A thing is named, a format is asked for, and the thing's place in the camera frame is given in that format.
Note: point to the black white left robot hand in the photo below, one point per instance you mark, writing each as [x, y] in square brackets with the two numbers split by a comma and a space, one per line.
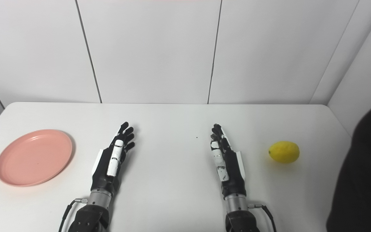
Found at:
[103, 174]

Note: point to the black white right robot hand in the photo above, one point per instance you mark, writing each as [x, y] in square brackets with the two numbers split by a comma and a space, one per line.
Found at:
[232, 174]

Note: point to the yellow lemon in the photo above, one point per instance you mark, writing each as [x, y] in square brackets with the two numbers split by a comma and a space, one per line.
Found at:
[284, 152]

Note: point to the pink round plate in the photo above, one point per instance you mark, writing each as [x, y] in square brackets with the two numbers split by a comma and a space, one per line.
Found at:
[34, 158]

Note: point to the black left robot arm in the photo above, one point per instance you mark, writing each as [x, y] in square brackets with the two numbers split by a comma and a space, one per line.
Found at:
[92, 216]

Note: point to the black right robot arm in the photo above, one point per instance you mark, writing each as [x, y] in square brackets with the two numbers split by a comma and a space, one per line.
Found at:
[240, 219]

